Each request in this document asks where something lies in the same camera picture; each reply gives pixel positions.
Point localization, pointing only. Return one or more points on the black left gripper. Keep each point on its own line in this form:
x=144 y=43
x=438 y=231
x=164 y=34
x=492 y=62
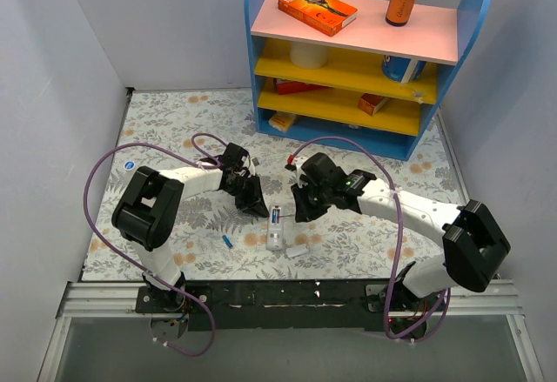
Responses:
x=243 y=188

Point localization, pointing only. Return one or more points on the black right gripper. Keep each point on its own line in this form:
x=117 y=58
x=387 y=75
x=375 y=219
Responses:
x=312 y=196

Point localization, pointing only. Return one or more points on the white remote control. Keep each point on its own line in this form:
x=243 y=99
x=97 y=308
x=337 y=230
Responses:
x=275 y=233

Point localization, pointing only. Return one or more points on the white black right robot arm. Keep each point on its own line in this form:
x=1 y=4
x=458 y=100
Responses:
x=473 y=244

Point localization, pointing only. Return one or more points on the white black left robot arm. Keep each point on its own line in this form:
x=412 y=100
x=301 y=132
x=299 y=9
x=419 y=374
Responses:
x=146 y=213

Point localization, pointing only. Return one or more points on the yellow red packet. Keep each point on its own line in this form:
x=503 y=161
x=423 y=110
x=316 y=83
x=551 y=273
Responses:
x=282 y=122

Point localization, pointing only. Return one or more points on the orange box on shelf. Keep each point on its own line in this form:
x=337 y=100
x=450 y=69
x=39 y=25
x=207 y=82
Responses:
x=370 y=104

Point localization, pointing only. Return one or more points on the floral patterned table mat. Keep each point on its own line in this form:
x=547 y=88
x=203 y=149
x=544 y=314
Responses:
x=157 y=129

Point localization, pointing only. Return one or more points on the red box on shelf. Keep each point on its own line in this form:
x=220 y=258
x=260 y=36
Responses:
x=287 y=87

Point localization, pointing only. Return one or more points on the blue wooden shelf unit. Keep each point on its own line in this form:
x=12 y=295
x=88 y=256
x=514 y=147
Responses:
x=442 y=37

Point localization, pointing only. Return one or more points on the clear bottle blue cap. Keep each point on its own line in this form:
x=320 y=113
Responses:
x=129 y=166

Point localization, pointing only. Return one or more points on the blue white can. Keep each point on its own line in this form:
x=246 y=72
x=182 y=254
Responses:
x=402 y=70

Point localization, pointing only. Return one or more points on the orange razor box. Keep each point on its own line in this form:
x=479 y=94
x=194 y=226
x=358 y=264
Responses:
x=327 y=16

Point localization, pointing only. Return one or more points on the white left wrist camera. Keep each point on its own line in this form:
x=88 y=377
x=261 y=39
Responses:
x=253 y=164

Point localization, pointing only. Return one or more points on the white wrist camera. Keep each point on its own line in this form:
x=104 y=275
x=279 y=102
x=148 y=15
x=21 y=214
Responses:
x=253 y=164
x=294 y=164

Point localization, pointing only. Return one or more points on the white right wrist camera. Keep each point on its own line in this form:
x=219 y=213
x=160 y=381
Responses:
x=294 y=164

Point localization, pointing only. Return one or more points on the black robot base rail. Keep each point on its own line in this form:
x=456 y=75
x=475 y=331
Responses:
x=299 y=303

